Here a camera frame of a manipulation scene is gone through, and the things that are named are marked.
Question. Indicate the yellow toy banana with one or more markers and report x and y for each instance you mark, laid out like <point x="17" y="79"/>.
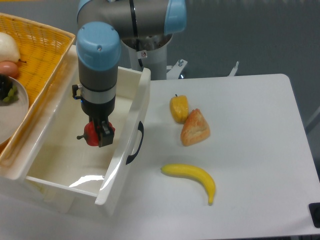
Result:
<point x="195" y="173"/>

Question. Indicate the toy bread triangle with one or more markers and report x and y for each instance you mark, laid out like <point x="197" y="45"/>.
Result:
<point x="195" y="129"/>

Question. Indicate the black corner object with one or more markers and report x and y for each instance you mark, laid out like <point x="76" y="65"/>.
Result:
<point x="314" y="209"/>

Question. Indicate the white table bracket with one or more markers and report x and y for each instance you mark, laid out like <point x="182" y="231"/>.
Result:
<point x="234" y="69"/>

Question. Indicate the yellow woven basket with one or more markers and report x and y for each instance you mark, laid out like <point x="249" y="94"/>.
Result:
<point x="44" y="48"/>

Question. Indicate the white plate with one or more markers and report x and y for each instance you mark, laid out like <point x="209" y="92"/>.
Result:
<point x="13" y="113"/>

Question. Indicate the red toy pepper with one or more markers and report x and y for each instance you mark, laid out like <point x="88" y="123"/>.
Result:
<point x="98" y="136"/>

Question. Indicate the white drawer cabinet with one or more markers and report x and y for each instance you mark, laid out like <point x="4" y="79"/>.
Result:
<point x="23" y="147"/>

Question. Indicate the open white drawer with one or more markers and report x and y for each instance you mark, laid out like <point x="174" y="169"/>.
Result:
<point x="94" y="175"/>

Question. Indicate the yellow toy pepper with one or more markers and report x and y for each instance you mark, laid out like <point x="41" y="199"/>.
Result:
<point x="179" y="108"/>

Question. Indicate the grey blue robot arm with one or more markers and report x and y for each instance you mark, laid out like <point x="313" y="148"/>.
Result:
<point x="102" y="25"/>

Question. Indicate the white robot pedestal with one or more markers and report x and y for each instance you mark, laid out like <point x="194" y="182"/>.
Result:
<point x="151" y="52"/>

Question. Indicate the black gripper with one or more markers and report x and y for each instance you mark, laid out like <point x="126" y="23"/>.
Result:
<point x="101" y="112"/>

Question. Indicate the black drawer handle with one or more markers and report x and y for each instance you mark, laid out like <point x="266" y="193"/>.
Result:
<point x="137" y="144"/>

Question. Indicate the dark toy grapes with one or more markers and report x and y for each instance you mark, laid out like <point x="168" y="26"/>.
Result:
<point x="6" y="85"/>

